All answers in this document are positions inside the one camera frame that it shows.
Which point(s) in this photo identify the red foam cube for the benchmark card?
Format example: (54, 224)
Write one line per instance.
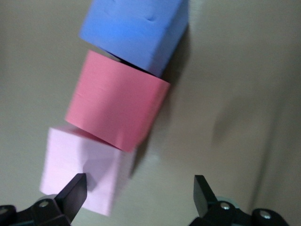
(117, 101)

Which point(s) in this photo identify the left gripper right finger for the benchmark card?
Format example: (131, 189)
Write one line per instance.
(204, 200)

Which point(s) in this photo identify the purple foam cube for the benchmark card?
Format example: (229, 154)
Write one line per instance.
(134, 35)

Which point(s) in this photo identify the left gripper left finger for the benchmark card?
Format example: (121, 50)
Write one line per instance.
(73, 195)

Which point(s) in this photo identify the brown table cover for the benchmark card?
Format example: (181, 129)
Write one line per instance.
(235, 94)

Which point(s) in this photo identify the pink foam cube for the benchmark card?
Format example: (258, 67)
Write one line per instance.
(70, 155)

